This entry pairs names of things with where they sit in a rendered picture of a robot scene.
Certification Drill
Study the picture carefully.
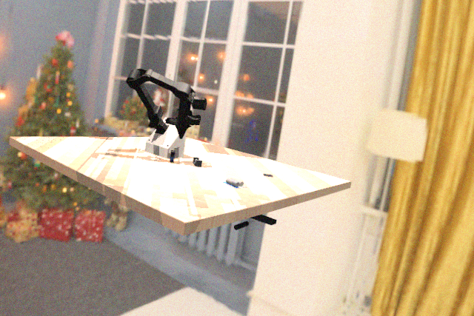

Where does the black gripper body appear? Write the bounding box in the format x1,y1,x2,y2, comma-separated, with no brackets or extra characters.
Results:
165,107,192,126

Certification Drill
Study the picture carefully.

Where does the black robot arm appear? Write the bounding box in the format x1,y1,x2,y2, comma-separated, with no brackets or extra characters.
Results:
127,68,207,134

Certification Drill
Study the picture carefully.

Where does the grey battery holder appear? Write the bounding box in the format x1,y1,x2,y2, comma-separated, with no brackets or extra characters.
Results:
193,157,202,167

